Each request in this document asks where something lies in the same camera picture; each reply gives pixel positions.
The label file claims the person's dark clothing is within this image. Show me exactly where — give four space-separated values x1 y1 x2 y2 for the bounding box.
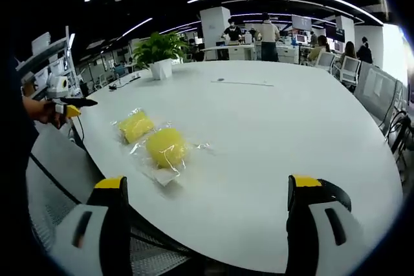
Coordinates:
6 52 41 212

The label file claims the rectangular yellow silicone block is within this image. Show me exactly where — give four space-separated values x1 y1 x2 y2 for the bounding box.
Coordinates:
117 111 156 144

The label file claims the white counter desk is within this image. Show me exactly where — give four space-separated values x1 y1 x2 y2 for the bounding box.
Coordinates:
200 43 263 62

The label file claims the wall monitor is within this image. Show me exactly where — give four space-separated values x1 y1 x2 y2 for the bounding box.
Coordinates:
291 14 313 32
324 23 346 43

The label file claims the person's left hand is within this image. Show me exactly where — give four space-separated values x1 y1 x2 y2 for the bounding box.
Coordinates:
33 100 66 129

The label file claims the white storage shelf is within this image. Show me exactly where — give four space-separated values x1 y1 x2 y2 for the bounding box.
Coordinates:
16 25 79 102

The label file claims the black cable bundle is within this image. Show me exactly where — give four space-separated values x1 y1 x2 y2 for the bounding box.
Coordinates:
386 109 409 167

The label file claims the short ceiling light strip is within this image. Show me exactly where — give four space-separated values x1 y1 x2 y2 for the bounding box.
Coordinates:
122 17 153 39

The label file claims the white pillar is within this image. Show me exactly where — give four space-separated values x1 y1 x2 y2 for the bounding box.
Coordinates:
199 6 232 61

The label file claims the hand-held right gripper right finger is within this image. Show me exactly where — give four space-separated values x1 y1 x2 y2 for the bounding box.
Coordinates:
285 174 367 276

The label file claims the white plant pot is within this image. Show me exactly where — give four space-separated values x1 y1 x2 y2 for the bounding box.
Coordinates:
149 58 173 81

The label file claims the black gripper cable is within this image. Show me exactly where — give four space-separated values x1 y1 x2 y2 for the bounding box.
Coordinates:
75 115 87 151

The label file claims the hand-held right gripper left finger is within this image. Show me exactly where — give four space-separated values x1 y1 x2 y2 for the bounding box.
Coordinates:
48 175 133 276

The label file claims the white office chair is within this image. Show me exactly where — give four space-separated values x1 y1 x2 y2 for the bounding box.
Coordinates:
318 52 336 70
334 55 362 85

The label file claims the round yellow silicone block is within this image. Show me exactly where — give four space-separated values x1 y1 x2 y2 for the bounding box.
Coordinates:
145 127 190 171

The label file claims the grey mesh office chair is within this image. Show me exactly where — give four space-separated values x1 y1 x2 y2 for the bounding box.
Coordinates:
25 123 208 276

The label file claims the green potted plant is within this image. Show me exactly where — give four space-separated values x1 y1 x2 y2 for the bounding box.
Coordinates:
132 31 189 70

